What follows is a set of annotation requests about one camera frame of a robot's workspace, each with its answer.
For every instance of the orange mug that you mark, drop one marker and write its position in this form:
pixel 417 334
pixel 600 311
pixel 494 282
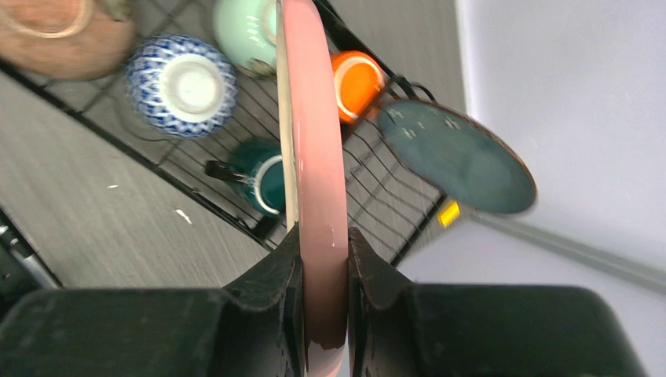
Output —
pixel 358 78

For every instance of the blue white patterned bowl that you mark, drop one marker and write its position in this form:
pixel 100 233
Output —
pixel 180 85

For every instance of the blue floral plate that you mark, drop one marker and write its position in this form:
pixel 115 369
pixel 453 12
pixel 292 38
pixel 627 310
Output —
pixel 457 155

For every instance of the black wire rack side tray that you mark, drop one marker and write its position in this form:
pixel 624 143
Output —
pixel 389 204

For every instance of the dark green mug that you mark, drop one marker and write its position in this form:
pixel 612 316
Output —
pixel 254 171

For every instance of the yellow block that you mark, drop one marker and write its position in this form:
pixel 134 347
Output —
pixel 448 214

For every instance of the aluminium frame rail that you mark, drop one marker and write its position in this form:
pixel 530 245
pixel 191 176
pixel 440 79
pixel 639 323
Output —
pixel 628 269

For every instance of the black wire dish rack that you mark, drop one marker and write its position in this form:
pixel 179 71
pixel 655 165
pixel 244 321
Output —
pixel 102 105

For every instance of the brown speckled bowl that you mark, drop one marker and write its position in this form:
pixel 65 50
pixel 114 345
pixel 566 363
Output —
pixel 67 39

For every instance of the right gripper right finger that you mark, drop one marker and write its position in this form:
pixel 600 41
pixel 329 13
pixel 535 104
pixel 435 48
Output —
pixel 398 327

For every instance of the light green bowl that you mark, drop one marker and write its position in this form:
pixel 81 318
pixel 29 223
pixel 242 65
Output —
pixel 246 32

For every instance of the pink cream plate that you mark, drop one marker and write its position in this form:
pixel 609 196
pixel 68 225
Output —
pixel 318 200

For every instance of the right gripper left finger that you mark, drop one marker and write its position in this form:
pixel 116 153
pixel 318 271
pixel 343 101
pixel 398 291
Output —
pixel 250 327

